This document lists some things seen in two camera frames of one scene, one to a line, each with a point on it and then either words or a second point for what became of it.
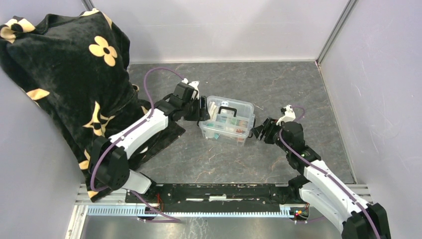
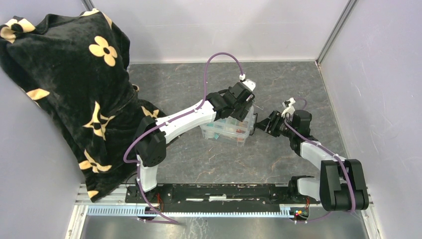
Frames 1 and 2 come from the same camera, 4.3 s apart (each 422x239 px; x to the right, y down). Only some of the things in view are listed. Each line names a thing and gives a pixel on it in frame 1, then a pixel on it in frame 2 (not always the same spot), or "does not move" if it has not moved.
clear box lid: x=229 y=115 does not move
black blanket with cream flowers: x=76 y=65 does not move
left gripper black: x=202 y=114 to x=241 y=114
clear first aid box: x=231 y=121 does not move
